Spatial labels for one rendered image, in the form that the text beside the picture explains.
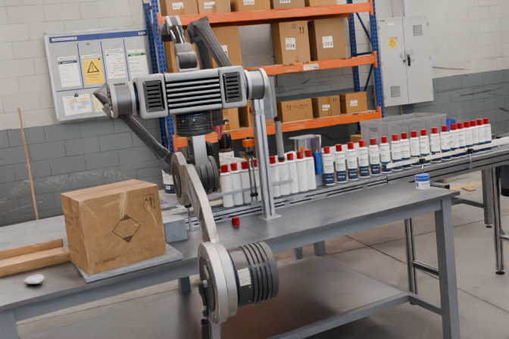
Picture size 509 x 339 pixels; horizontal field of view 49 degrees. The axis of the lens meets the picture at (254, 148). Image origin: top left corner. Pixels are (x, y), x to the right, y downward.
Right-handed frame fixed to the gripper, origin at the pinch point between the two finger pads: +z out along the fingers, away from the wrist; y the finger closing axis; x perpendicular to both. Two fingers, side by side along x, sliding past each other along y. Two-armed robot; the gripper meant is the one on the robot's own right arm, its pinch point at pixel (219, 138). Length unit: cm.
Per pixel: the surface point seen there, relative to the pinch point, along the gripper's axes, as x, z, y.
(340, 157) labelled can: 23, 17, -57
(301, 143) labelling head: 9.1, 8.3, -42.9
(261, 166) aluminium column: 36.7, 10.9, -4.2
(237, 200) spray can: 22.4, 28.2, 3.2
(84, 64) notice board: -423, -49, -13
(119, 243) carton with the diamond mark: 63, 24, 69
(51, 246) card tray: 8, 35, 87
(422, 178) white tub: 51, 28, -86
